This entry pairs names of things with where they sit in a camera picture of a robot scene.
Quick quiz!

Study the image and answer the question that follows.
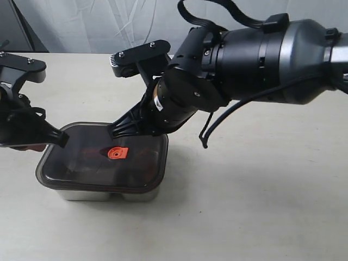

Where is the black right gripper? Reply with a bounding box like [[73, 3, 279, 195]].
[[107, 27, 228, 139]]

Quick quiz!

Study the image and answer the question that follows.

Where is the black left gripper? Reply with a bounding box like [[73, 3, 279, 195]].
[[1, 84, 68, 152]]

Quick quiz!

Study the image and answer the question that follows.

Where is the dark transparent box lid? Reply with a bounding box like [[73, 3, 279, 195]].
[[35, 122, 169, 194]]

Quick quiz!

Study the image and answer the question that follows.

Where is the stainless steel lunch box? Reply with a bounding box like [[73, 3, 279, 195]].
[[55, 187, 160, 202]]

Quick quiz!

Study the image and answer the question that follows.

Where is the red sausage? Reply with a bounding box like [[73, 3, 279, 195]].
[[78, 148, 108, 161]]

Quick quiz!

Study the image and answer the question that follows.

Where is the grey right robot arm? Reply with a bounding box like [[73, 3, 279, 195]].
[[109, 20, 347, 138]]

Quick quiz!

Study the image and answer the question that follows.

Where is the grey wrinkled backdrop curtain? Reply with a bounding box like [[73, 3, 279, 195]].
[[1, 1, 347, 54]]

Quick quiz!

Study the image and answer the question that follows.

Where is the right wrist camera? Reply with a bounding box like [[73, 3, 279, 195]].
[[110, 40, 171, 86]]

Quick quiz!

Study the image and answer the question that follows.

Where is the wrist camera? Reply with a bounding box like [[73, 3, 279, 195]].
[[1, 51, 47, 91], [110, 40, 171, 86]]

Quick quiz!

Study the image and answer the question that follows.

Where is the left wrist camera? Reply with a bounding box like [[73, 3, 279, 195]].
[[1, 51, 47, 91]]

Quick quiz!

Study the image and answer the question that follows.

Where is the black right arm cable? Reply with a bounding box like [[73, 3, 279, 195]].
[[177, 0, 348, 149]]

